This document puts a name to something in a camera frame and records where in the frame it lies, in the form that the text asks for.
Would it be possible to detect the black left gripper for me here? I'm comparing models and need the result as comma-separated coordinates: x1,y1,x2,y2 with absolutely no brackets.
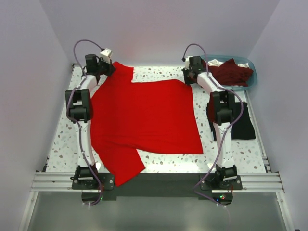
96,57,116,77

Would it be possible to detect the red t shirt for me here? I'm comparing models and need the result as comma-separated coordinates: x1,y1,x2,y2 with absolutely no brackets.
90,62,203,186

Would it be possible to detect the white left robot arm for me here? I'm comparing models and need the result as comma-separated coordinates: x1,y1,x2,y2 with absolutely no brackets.
65,49,116,190

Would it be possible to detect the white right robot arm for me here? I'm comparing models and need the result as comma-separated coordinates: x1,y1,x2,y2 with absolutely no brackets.
182,56,244,189

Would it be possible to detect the dark maroon t shirt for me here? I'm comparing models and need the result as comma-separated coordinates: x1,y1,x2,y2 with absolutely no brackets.
207,59,254,87

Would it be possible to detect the translucent blue plastic bin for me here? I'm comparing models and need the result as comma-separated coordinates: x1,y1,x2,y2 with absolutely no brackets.
201,55,257,91

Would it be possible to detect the folded black t shirt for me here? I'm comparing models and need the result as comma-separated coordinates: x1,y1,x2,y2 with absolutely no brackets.
208,102,256,141

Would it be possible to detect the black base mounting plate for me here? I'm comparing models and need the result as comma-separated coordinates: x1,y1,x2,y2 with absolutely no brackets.
70,170,243,205

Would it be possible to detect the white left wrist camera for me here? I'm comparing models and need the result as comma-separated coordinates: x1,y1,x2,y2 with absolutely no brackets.
100,48,113,59

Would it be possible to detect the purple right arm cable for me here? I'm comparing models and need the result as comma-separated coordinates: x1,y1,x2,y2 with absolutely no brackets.
181,43,244,208

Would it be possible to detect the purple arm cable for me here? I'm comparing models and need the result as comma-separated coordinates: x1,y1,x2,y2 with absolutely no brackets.
181,43,244,208
66,39,106,206

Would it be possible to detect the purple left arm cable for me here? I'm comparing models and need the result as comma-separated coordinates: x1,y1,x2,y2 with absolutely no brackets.
66,39,106,206

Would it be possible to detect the aluminium frame rail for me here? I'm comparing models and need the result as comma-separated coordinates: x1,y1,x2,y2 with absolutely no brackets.
30,172,284,193

